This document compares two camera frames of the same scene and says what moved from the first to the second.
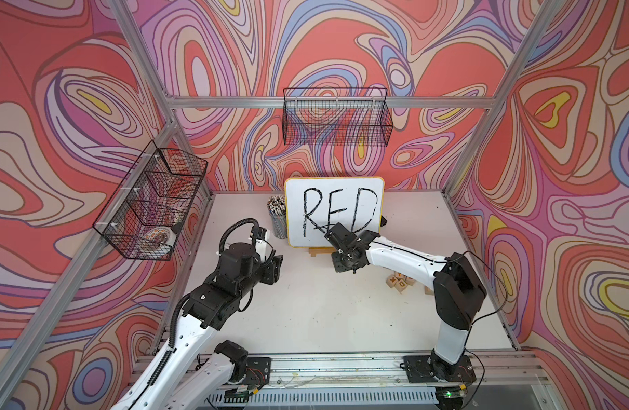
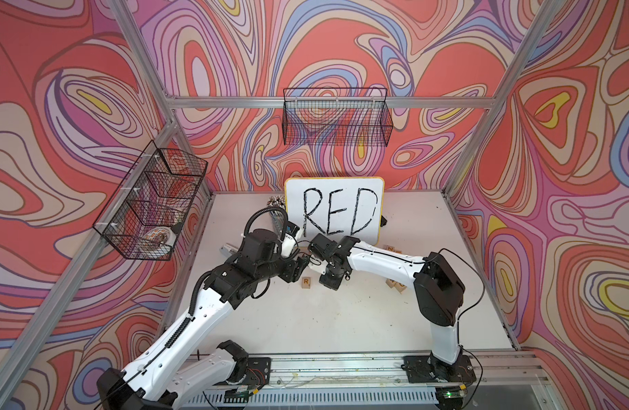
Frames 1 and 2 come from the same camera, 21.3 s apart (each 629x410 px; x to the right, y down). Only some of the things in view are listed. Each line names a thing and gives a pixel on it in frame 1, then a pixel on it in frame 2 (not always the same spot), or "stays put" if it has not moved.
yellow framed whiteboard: (314, 204) stays put
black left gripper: (272, 270) to (295, 268)
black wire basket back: (340, 116) stays put
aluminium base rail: (505, 379) stays put
